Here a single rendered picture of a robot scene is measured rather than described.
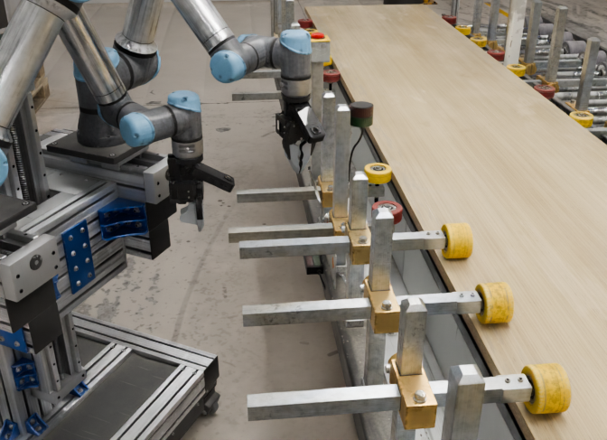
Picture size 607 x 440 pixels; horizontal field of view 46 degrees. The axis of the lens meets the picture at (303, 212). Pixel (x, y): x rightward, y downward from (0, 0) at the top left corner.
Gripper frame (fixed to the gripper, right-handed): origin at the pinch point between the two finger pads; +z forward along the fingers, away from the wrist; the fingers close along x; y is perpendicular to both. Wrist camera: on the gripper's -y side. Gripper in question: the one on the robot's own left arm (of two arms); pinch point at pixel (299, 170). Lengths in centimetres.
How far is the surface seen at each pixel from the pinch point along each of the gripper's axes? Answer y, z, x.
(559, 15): 65, -14, -149
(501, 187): -17, 9, -54
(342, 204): -7.9, 8.4, -8.7
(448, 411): -99, -11, 27
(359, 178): -31.0, -10.4, 0.5
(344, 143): -7.9, -8.8, -8.7
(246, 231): -2.4, 13.2, 16.5
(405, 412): -84, 4, 22
